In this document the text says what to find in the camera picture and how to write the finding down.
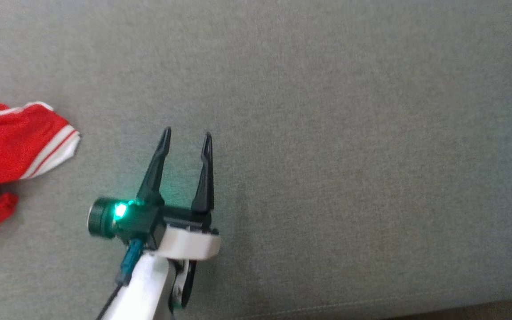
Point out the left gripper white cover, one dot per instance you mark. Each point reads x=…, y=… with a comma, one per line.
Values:
x=189, y=242

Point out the red white basketball jersey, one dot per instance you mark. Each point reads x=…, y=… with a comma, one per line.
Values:
x=2, y=142

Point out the large grey sofa seat cushion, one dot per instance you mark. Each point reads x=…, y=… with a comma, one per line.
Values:
x=327, y=155

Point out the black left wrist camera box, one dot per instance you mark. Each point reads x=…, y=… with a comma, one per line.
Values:
x=147, y=231

